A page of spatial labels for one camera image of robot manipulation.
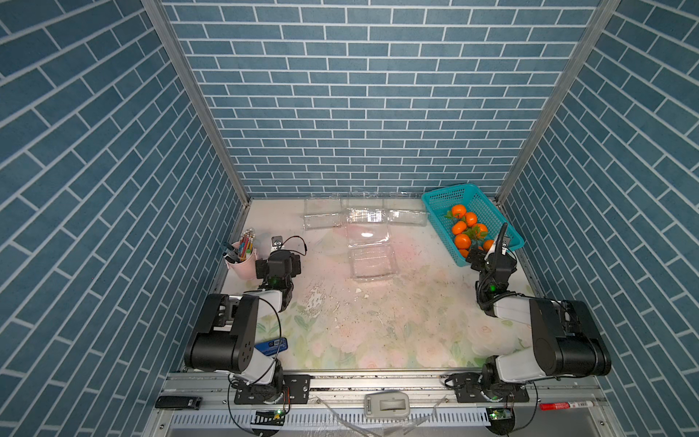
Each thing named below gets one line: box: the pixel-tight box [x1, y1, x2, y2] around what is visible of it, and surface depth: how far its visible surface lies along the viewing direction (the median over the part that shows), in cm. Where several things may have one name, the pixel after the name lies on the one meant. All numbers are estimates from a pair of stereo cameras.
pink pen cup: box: [222, 228, 258, 281], surface depth 91 cm
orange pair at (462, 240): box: [452, 220, 472, 251], surface depth 104 cm
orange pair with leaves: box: [444, 203, 478, 227], surface depth 114 cm
